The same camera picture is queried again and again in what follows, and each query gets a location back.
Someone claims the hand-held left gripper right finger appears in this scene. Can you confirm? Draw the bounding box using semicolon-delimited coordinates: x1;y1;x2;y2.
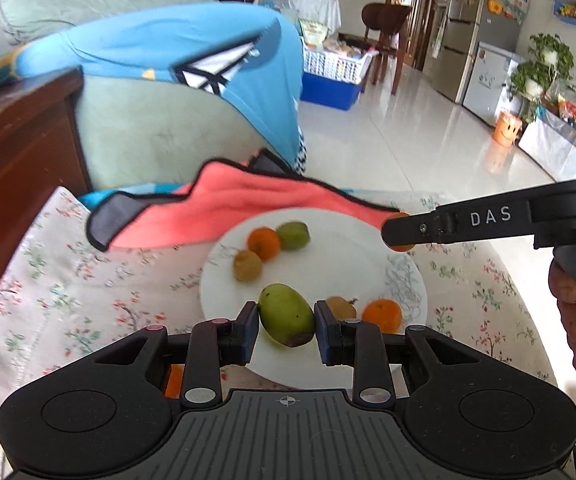
313;300;483;407

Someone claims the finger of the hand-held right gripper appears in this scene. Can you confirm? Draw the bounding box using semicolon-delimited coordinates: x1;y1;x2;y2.
380;199;536;253

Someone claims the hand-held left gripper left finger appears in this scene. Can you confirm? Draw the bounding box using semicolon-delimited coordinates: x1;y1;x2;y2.
94;302;260;409

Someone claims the brown kiwi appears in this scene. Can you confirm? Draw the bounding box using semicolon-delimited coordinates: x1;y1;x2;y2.
325;296;358;322
233;250;264;282

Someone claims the green mango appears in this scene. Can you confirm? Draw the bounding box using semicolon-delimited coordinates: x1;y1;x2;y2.
258;283;316;348

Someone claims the white ceramic plate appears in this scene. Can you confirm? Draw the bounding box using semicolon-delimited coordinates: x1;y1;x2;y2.
199;207;429;390

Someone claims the orange tangerine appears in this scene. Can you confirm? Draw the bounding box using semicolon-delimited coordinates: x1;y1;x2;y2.
385;211;417;253
361;298;403;333
246;227;282;262
164;364;185;401

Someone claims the green pear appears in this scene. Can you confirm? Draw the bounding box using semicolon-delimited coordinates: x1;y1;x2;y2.
275;221;311;252

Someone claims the orange smiley bucket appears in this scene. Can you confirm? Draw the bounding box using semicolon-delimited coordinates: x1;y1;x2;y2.
492;110;523;147

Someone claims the coral pink cloth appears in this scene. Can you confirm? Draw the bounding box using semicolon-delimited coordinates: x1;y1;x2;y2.
85;149;401;253

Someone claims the green potted plant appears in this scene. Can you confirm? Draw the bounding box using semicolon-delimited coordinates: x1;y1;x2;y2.
508;60;559;111
528;32;575;78

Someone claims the white chest freezer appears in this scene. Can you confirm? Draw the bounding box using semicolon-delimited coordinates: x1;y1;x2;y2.
462;41;524;127

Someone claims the floral tablecloth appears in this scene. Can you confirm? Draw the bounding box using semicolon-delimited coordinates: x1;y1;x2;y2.
0;186;559;461

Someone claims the silver refrigerator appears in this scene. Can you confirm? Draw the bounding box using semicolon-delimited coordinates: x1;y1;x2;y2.
435;0;531;106

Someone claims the checked bed cover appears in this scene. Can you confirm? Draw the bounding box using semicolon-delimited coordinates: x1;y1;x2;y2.
292;127;309;176

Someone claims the blue plastic bin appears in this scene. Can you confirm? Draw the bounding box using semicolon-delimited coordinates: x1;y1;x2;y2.
300;71;364;111

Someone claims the white plastic basket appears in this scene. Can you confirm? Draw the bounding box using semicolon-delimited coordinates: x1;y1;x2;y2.
302;42;376;81

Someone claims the pale green cushion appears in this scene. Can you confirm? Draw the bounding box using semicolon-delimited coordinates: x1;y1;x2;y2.
75;77;301;193

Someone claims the wooden door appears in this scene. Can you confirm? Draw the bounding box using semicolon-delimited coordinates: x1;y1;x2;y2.
388;0;444;71

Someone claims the wooden chair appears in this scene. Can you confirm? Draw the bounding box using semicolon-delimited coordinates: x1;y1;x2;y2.
362;2;414;96

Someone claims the table with white cloth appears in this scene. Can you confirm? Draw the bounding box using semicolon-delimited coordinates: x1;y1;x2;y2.
258;0;343;33

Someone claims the blue garment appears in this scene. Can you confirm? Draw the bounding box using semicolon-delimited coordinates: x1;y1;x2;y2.
15;2;306;171

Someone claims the pale green blanket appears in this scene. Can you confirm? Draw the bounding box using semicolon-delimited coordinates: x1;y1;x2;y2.
0;0;209;46

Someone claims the wooden bed frame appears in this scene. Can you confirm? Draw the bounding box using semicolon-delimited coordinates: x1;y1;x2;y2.
0;67;93;341

